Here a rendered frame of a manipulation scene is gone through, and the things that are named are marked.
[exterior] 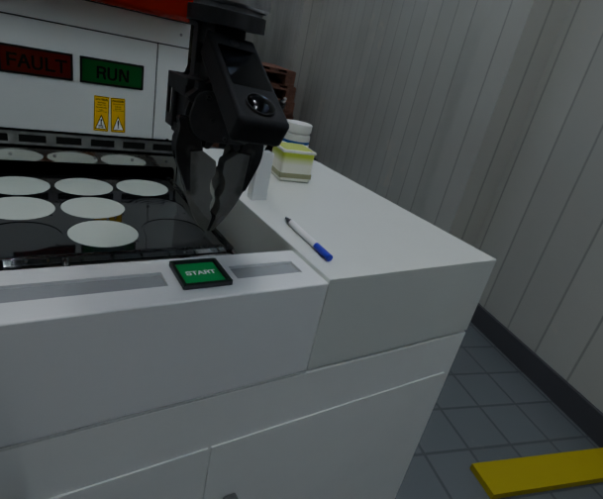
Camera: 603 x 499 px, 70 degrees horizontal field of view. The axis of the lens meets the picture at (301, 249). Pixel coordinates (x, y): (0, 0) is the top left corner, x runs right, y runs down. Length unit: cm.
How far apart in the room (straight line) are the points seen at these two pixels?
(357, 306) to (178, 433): 27
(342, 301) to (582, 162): 191
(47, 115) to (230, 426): 69
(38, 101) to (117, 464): 69
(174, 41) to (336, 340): 70
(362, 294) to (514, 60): 207
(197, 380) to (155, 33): 72
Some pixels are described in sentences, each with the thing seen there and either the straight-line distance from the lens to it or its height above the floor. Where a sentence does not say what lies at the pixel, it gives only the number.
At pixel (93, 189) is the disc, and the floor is 90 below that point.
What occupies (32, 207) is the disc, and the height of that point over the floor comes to 90.
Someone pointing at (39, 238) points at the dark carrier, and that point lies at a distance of 72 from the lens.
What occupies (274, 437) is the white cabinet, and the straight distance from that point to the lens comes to 68.
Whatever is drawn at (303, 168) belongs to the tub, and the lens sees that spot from 92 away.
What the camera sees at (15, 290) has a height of 96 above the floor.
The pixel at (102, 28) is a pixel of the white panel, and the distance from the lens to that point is 100.
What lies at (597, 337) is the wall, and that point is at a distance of 227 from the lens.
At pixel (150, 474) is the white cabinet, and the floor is 72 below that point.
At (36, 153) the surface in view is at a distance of 101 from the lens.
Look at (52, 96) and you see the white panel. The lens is 100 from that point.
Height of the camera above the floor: 121
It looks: 24 degrees down
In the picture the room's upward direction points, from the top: 12 degrees clockwise
